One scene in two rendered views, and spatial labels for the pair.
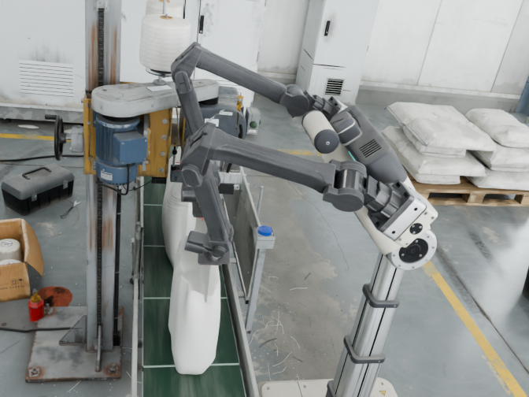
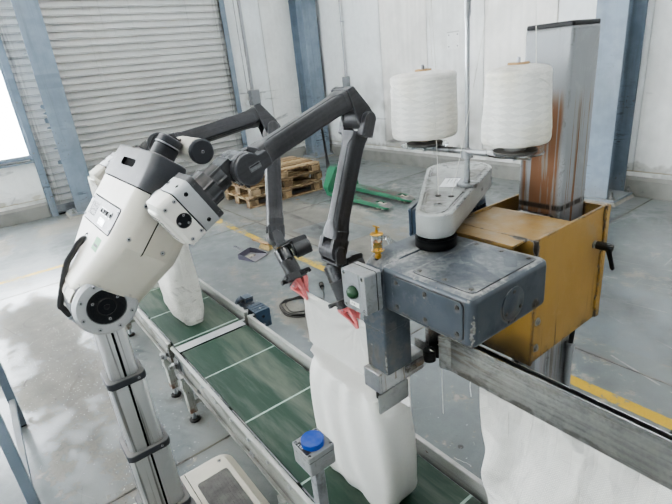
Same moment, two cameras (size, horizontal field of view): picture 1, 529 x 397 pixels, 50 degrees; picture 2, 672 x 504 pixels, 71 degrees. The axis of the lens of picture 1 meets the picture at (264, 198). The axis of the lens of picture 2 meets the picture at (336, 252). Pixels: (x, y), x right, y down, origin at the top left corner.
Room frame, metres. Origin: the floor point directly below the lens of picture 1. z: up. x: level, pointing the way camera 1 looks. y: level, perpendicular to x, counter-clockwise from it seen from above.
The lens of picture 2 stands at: (2.96, -0.25, 1.73)
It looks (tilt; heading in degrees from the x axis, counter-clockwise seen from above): 22 degrees down; 160
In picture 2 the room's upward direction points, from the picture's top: 6 degrees counter-clockwise
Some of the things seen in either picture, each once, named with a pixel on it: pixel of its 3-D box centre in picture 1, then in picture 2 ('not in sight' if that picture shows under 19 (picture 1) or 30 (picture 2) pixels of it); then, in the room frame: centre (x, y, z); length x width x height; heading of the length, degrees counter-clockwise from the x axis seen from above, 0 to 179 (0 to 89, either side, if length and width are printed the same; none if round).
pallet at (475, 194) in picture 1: (453, 175); not in sight; (4.72, -1.64, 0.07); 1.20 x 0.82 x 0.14; 107
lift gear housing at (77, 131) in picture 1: (78, 138); not in sight; (2.02, 0.77, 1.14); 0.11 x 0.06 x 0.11; 15
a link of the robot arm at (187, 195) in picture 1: (198, 187); (343, 258); (1.73, 0.23, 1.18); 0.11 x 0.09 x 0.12; 105
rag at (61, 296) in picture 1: (53, 296); not in sight; (2.34, 1.03, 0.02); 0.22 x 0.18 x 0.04; 15
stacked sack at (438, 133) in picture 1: (452, 134); not in sight; (4.43, -1.42, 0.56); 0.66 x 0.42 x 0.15; 105
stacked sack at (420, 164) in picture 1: (442, 160); not in sight; (4.44, -1.41, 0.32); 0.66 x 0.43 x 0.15; 107
